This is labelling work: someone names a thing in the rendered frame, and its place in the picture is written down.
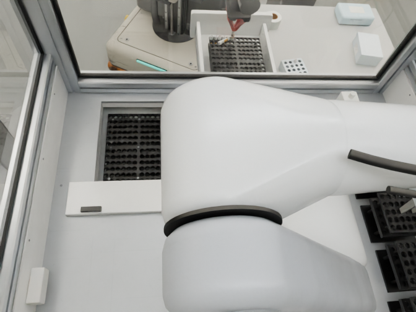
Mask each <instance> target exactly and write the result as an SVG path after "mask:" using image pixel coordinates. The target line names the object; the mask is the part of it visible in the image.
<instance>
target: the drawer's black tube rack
mask: <svg viewBox="0 0 416 312"><path fill-rule="evenodd" d="M109 122H110V123H109ZM108 128H109V129H108ZM107 139H108V140H107ZM107 144H108V145H107ZM106 157H107V159H106ZM105 164H106V165H105ZM105 169H106V171H105ZM105 175H106V176H105ZM160 179H161V137H160V119H140V118H139V119H108V122H107V131H106V147H105V163H104V172H103V181H129V180H160Z"/></svg>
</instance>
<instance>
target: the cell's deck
mask: <svg viewBox="0 0 416 312"><path fill-rule="evenodd" d="M169 94H170V93H76V92H75V91H73V92H72V93H68V95H67V103H66V111H65V115H64V124H63V131H62V136H61V144H60V149H59V157H58V165H57V170H56V178H55V182H54V190H53V198H52V203H51V211H50V219H49V224H48V232H47V236H46V245H45V252H44V257H43V265H42V267H45V268H46V269H48V270H49V276H48V285H47V289H46V298H45V304H43V305H37V307H36V312H169V311H168V310H167V309H166V308H165V304H164V300H163V295H162V251H163V246H164V243H165V240H166V238H167V237H166V236H165V234H164V232H163V228H164V225H165V222H164V220H163V216H162V213H161V212H155V213H139V214H107V215H76V216H66V215H65V212H66V203H67V193H68V187H69V182H84V181H97V170H98V156H99V148H100V134H101V126H102V113H103V107H162V106H163V103H164V101H165V99H166V98H167V96H168V95H169ZM357 96H358V99H359V101H360V102H375V103H386V101H385V99H384V96H383V94H382V93H378V92H377V93H357ZM349 198H350V202H351V205H352V209H353V212H354V215H355V219H356V222H357V226H358V230H359V232H360V236H361V239H362V243H363V247H364V250H365V254H366V258H367V264H366V266H365V268H366V270H367V272H368V276H369V278H370V282H371V286H372V289H373V293H374V296H375V300H376V310H375V312H390V311H389V307H388V304H387V301H399V299H403V298H409V297H416V291H408V292H391V293H388V292H387V290H386V286H385V283H384V280H383V276H382V273H381V269H380V267H379V263H378V259H377V257H376V253H375V251H376V250H382V249H386V247H385V246H386V245H394V244H395V242H384V243H371V241H370V238H369V235H368V232H367V229H366V225H365V221H364V219H363V215H362V211H361V208H360V206H364V205H370V202H369V199H356V197H355V195H354V194H349Z"/></svg>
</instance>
